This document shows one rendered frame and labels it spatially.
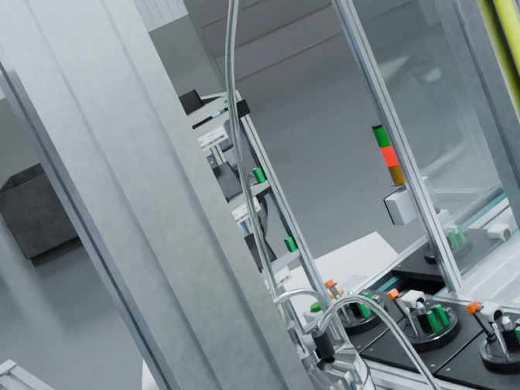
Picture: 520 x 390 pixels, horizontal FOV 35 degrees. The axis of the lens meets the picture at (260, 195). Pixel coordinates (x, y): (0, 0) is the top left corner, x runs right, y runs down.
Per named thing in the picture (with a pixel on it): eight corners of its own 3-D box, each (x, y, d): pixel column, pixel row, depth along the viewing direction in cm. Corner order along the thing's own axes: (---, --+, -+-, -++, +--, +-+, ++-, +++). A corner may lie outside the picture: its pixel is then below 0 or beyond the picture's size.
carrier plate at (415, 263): (392, 275, 226) (389, 268, 225) (448, 232, 237) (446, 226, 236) (456, 284, 205) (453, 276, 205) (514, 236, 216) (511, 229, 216)
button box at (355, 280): (309, 331, 227) (301, 313, 225) (361, 292, 237) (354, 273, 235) (324, 335, 221) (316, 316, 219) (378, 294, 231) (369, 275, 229)
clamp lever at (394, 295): (405, 321, 189) (385, 294, 189) (410, 316, 189) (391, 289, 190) (412, 318, 185) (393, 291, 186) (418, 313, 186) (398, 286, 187)
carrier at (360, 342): (302, 343, 210) (283, 302, 207) (367, 294, 222) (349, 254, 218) (362, 360, 190) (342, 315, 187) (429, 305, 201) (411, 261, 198)
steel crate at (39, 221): (25, 274, 832) (-15, 201, 810) (44, 240, 948) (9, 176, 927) (114, 234, 831) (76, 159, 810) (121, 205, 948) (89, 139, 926)
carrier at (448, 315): (363, 360, 190) (343, 315, 186) (430, 305, 201) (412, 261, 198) (437, 381, 169) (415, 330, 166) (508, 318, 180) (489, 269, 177)
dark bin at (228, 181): (178, 253, 188) (162, 226, 189) (226, 226, 192) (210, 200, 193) (191, 221, 161) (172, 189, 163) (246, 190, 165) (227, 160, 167)
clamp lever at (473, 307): (485, 337, 168) (463, 307, 168) (491, 332, 169) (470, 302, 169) (496, 334, 165) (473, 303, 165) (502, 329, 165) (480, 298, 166)
